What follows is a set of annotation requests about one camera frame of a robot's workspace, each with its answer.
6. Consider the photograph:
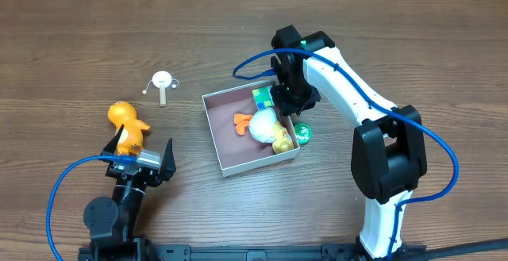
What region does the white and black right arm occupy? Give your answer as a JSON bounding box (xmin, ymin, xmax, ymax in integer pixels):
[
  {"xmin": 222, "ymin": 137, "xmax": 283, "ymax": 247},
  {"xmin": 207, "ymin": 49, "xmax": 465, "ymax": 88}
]
[{"xmin": 271, "ymin": 25, "xmax": 427, "ymax": 260}]

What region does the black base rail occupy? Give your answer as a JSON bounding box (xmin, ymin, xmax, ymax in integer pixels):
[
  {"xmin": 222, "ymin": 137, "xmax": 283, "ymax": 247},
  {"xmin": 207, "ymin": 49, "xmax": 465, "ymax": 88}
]
[{"xmin": 77, "ymin": 239, "xmax": 507, "ymax": 261}]

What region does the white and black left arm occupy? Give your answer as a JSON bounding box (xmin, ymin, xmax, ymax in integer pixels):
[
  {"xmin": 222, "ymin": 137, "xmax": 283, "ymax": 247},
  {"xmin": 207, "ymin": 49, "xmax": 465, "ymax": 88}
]
[{"xmin": 83, "ymin": 133, "xmax": 176, "ymax": 247}]

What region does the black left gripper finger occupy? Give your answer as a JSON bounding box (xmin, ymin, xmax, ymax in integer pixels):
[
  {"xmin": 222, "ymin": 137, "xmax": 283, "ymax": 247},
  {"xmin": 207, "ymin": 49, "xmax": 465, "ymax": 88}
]
[
  {"xmin": 102, "ymin": 125, "xmax": 124, "ymax": 155},
  {"xmin": 160, "ymin": 138, "xmax": 176, "ymax": 182}
]

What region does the orange dinosaur figure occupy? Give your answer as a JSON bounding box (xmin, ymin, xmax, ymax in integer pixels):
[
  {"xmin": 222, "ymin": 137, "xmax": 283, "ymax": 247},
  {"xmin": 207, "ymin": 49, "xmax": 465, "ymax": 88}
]
[{"xmin": 108, "ymin": 101, "xmax": 151, "ymax": 155}]

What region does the white wooden rattle drum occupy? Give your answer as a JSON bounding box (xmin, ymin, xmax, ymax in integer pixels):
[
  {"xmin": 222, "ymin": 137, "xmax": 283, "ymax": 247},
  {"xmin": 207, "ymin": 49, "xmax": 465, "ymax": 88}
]
[{"xmin": 142, "ymin": 71, "xmax": 179, "ymax": 107}]

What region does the white box with pink inside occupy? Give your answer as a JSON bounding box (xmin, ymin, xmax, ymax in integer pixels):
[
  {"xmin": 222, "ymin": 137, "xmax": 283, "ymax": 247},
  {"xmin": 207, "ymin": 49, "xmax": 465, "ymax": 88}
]
[{"xmin": 202, "ymin": 79, "xmax": 300, "ymax": 177}]

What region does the green round spinning top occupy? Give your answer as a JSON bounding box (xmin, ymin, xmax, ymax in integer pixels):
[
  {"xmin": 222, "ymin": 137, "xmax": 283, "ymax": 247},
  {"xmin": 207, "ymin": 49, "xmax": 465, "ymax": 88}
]
[{"xmin": 294, "ymin": 123, "xmax": 313, "ymax": 145}]

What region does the white plush duck toy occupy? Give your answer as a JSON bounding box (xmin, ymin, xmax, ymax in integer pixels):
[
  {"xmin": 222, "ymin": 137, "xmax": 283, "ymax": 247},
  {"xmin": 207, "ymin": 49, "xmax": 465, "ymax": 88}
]
[{"xmin": 233, "ymin": 107, "xmax": 294, "ymax": 154}]

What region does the multicoloured puzzle cube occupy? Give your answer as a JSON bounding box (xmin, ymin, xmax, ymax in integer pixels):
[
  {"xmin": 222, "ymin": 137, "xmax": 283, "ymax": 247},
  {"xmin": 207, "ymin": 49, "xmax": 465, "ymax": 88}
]
[{"xmin": 252, "ymin": 85, "xmax": 275, "ymax": 110}]

